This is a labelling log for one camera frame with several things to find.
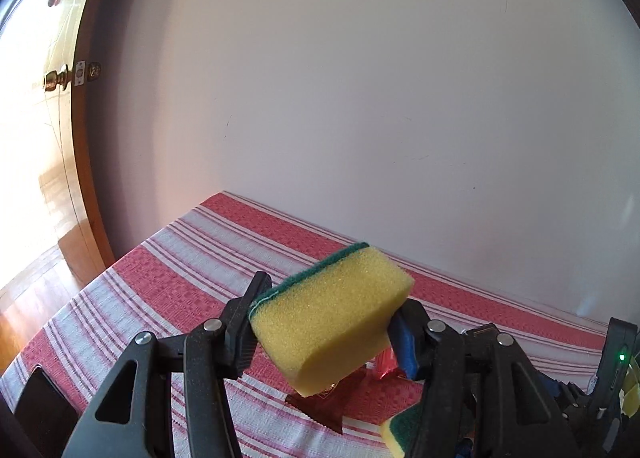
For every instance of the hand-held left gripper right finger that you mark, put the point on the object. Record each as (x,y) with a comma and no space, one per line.
(405,348)

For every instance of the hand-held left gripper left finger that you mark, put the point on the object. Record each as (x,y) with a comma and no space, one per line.
(240,338)

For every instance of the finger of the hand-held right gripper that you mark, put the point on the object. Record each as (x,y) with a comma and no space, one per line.
(570,395)

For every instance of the yellow green sponge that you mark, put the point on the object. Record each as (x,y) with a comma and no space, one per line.
(325,318)
(400,430)

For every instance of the dark red snack packet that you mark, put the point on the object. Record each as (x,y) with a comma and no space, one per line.
(325,408)

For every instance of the red white striped tablecloth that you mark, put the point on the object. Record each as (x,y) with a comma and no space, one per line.
(200,258)

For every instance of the black flat object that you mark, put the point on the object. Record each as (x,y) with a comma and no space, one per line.
(45,413)

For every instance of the light wooden door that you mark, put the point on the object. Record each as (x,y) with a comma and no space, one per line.
(87,163)

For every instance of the brass door knob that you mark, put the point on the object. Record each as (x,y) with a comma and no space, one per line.
(57,79)

